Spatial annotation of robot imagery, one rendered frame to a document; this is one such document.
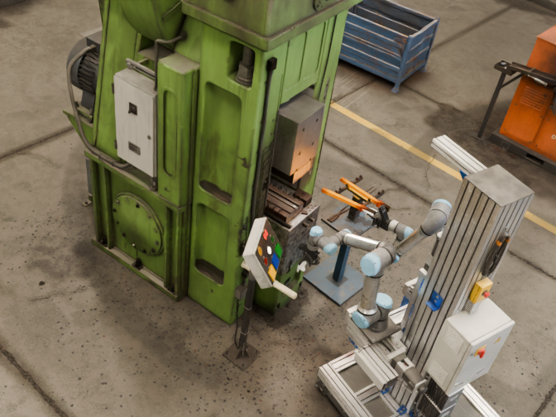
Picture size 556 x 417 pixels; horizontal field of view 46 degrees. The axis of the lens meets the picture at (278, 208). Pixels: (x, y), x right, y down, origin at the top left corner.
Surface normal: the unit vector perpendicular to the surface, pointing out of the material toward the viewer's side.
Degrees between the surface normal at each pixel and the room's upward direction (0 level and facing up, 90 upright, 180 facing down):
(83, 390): 0
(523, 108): 90
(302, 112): 0
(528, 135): 90
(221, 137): 89
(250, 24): 90
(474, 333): 0
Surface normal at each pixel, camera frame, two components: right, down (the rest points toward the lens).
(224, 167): -0.58, 0.47
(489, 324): 0.12, -0.75
